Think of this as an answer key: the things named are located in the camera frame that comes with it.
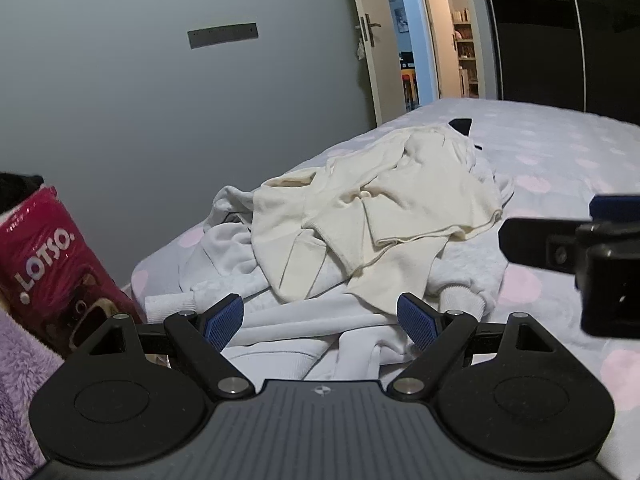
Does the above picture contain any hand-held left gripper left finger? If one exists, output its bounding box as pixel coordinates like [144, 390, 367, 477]
[75, 294, 256, 400]

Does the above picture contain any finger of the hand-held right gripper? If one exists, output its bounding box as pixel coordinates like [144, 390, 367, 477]
[589, 194, 640, 223]
[498, 216, 587, 276]

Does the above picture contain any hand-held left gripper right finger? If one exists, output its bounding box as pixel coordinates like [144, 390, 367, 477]
[385, 294, 558, 398]

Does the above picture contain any white sweatshirt with navy trim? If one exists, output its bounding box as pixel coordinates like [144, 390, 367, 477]
[145, 117, 516, 381]

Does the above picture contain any cream knit sweater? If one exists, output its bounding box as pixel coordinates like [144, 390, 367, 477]
[251, 126, 503, 306]

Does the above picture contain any pink polka dot bedsheet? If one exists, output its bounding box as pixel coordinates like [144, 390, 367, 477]
[131, 97, 640, 480]

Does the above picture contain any red plastic package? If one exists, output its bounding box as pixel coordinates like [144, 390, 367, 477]
[0, 185, 147, 361]

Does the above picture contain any black wardrobe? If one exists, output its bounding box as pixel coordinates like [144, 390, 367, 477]
[475, 0, 640, 126]

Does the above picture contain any orange stool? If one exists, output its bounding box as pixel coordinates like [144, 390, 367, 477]
[400, 67, 419, 111]

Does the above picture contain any hallway bookshelf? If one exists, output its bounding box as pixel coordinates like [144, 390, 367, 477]
[450, 7, 482, 99]

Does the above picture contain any purple fluffy blanket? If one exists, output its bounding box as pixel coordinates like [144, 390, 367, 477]
[0, 310, 66, 480]

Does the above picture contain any cream door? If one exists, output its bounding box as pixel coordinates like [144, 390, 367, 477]
[345, 0, 407, 128]

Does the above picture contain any metal door handle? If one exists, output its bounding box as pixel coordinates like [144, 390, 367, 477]
[355, 15, 382, 45]

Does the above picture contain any grey wall plate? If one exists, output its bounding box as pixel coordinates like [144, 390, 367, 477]
[187, 22, 259, 50]

